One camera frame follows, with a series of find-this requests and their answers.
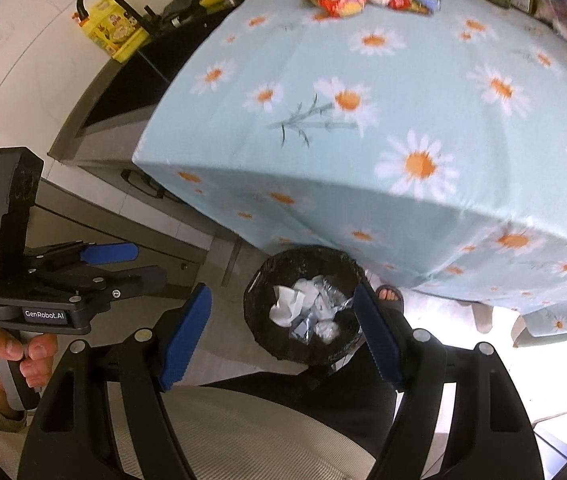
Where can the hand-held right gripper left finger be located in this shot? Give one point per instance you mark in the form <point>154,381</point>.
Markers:
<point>186,340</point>

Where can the translucent white plastic bag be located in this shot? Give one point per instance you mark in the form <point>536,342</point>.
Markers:
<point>326,331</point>

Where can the person's beige shirt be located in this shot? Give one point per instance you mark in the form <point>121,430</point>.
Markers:
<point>253,435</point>

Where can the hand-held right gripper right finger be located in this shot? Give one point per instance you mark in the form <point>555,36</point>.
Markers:
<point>378,340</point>

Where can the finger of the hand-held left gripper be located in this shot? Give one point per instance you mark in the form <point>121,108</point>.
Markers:
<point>133,280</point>
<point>108,252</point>

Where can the white paper cup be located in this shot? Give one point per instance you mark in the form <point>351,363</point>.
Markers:
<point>288,305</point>

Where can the yellow dish soap bottle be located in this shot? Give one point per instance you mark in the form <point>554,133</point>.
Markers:
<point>113,30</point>

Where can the person's sandaled foot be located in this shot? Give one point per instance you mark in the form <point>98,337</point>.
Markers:
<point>390,296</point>

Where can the daisy print blue tablecloth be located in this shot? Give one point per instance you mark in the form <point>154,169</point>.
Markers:
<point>363,200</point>

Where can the blue candy wrapper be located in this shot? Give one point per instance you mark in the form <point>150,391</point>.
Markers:
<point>428,2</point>

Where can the silver foil wrapper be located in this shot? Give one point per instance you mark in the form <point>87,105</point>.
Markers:
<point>302,329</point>

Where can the small red candy wrapper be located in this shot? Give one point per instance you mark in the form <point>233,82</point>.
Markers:
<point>403,0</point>

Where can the black kitchen sink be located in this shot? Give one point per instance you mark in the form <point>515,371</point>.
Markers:
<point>153,65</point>

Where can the black faucet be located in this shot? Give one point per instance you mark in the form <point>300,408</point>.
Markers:
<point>83,2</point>

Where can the person's black trousers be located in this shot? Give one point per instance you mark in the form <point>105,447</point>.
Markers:
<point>353,400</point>

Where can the black bin with bag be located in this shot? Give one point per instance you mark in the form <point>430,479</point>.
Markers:
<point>263,280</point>

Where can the red snack wrapper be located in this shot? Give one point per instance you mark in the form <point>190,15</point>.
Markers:
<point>343,2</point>

